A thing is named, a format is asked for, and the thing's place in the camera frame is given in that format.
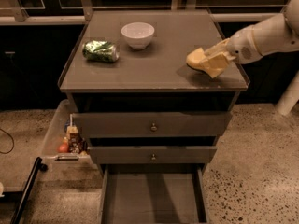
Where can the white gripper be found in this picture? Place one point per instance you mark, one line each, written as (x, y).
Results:
(242, 45)

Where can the yellow sponge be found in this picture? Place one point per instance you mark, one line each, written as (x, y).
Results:
(196, 60)

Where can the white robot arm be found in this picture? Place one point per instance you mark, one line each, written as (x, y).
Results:
(279, 33)

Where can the grey top drawer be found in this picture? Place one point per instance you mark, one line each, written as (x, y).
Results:
(151, 124)

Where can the grey drawer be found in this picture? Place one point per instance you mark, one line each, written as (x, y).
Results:
(152, 154)
(151, 124)
(153, 194)

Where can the grey drawer cabinet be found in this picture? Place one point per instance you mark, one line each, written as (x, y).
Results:
(153, 79)

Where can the grey middle drawer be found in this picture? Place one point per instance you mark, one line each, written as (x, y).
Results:
(152, 154)

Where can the grey bottom drawer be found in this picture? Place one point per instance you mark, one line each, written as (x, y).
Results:
(153, 194)

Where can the white ceramic bowl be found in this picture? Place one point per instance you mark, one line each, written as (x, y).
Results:
(137, 34)

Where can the green crushed soda can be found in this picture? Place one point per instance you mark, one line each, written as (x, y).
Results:
(101, 51)

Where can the brown juice carton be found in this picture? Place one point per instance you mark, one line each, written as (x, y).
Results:
(74, 139)

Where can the red apple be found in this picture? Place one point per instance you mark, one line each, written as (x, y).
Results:
(63, 148)

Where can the clear plastic storage bin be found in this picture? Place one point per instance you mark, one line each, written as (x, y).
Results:
(55, 135)

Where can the black metal bar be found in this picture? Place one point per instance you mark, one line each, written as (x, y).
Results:
(38, 166)

